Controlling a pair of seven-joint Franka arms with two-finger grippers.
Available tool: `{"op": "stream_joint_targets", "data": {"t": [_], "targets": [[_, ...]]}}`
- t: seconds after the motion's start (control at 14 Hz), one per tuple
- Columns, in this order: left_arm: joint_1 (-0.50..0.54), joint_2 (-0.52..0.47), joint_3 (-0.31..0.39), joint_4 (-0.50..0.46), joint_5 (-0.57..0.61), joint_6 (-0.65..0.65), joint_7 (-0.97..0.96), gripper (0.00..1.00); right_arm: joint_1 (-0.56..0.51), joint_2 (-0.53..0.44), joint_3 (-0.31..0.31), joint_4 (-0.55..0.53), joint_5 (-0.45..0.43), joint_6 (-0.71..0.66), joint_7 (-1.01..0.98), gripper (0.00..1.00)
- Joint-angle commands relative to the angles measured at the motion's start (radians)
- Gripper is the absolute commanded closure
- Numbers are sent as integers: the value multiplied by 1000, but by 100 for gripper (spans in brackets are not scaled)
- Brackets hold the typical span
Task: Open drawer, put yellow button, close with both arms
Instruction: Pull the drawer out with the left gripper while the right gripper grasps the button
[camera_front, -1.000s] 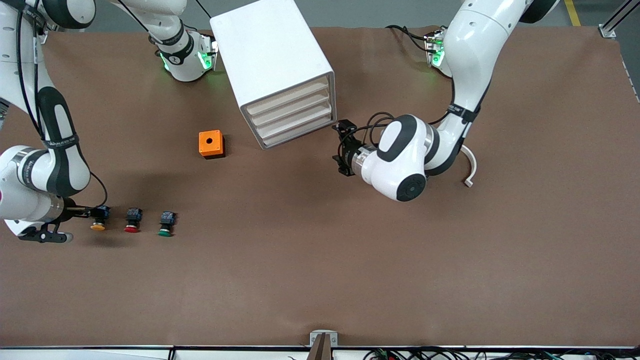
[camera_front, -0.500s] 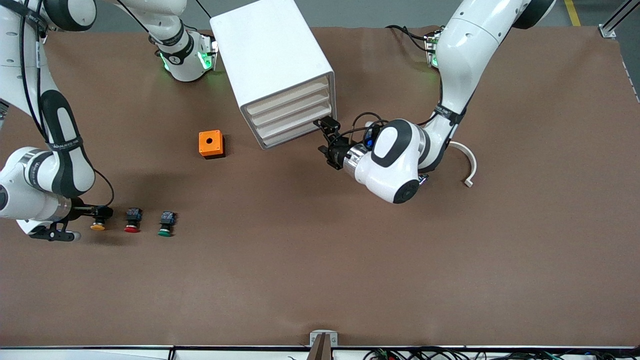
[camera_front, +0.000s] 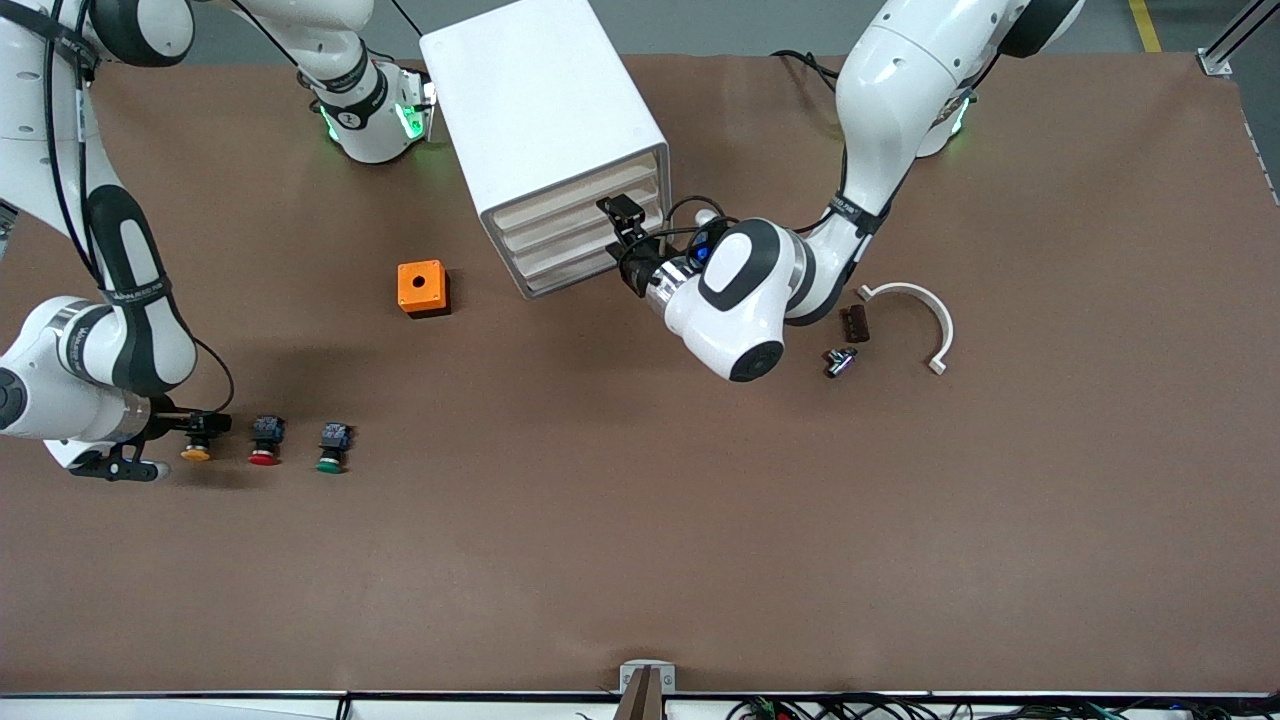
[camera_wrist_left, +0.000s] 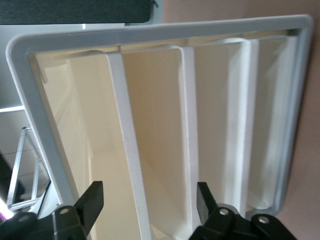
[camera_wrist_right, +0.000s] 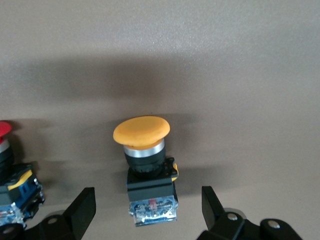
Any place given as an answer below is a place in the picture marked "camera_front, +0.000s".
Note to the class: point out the white curved plastic bracket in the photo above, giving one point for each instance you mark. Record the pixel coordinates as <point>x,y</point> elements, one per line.
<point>940,320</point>

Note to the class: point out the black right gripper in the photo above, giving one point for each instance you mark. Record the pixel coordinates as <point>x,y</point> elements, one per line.
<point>168,423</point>

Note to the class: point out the orange button enclosure box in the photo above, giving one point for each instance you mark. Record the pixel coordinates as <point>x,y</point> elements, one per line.
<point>420,285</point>

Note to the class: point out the small silver connector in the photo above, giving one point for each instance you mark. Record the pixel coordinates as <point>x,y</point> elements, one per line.
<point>840,362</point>

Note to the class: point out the red mushroom push button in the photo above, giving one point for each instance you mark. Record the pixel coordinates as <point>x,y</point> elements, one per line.
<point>266,440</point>

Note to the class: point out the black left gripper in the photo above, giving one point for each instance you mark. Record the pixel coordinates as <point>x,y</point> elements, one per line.
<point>639,267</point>

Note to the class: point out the yellow mushroom push button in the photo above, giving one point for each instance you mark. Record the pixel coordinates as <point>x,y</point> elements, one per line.
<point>196,454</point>

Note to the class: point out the grey metal table bracket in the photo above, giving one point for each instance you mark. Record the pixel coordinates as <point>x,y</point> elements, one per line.
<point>632,680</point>

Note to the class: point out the aluminium frame profile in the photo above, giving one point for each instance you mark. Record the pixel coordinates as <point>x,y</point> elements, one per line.
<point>1215,62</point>

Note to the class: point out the green mushroom push button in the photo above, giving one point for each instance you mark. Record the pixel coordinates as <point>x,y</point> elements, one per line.
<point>333,447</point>

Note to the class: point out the brown camera mount post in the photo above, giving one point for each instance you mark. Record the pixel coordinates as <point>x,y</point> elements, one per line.
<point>640,702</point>

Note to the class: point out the brown terminal block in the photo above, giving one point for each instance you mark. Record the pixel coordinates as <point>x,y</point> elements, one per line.
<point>855,324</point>

